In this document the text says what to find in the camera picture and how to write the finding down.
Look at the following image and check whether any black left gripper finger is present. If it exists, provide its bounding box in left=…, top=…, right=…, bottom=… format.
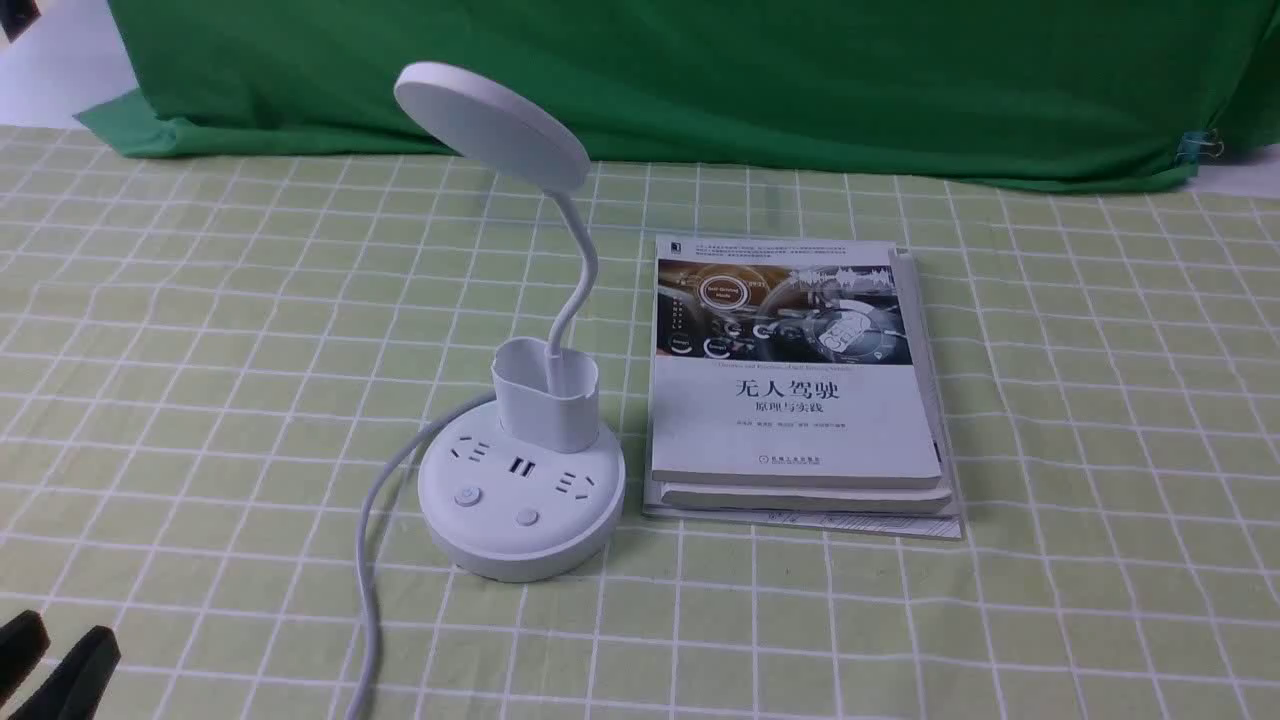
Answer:
left=0, top=610, right=50, bottom=700

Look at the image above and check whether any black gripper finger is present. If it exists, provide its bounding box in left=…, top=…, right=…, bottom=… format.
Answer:
left=9, top=625, right=122, bottom=719

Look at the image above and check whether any white desk lamp with sockets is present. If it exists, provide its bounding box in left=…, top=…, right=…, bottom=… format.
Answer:
left=394, top=61, right=626, bottom=583

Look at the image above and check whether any green checkered tablecloth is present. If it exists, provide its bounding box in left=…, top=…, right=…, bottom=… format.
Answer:
left=1, top=127, right=1279, bottom=719

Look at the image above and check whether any dark object top left corner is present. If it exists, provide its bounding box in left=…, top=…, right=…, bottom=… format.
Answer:
left=0, top=0, right=41, bottom=44

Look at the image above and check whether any top white self-driving book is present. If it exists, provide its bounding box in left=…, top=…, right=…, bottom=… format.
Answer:
left=650, top=234, right=947, bottom=491

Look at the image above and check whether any bottom thin booklet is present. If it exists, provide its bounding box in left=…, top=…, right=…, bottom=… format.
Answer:
left=643, top=249, right=966, bottom=542

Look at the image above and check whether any green backdrop cloth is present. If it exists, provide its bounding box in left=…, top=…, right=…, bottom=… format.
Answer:
left=78, top=1, right=1277, bottom=193

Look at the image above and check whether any teal binder clip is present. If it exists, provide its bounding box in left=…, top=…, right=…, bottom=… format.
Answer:
left=1175, top=129, right=1225, bottom=165

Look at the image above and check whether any white lamp power cord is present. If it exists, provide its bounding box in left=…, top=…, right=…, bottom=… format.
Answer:
left=344, top=392, right=498, bottom=720

